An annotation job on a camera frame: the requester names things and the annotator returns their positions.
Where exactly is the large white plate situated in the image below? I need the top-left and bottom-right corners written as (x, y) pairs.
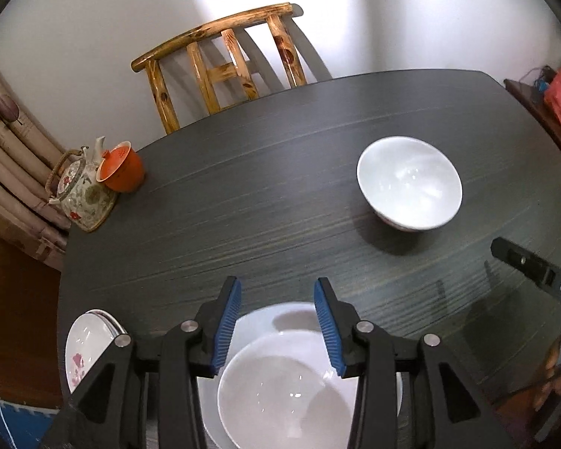
top-left (196, 301), bottom-right (404, 449)

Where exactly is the white bowl red rim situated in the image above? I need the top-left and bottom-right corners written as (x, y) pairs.
top-left (218, 330), bottom-right (358, 449)

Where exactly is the white plate pink flower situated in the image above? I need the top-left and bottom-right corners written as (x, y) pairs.
top-left (64, 309), bottom-right (126, 393)

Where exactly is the white floral bowl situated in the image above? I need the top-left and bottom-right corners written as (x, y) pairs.
top-left (356, 136), bottom-right (463, 232)

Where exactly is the person's hand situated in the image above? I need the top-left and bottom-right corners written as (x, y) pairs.
top-left (533, 336), bottom-right (561, 410)

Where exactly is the blue foam floor mat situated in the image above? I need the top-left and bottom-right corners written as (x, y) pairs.
top-left (0, 399), bottom-right (58, 448)

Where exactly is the orange lidded cup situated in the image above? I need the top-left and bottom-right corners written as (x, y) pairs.
top-left (96, 137), bottom-right (145, 193)

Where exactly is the floral ceramic teapot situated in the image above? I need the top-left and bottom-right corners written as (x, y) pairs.
top-left (45, 136), bottom-right (117, 232)

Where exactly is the beige patterned curtain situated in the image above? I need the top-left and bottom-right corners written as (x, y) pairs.
top-left (0, 76), bottom-right (71, 271)

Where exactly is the wooden chair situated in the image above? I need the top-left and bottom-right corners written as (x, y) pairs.
top-left (131, 2), bottom-right (307, 135)

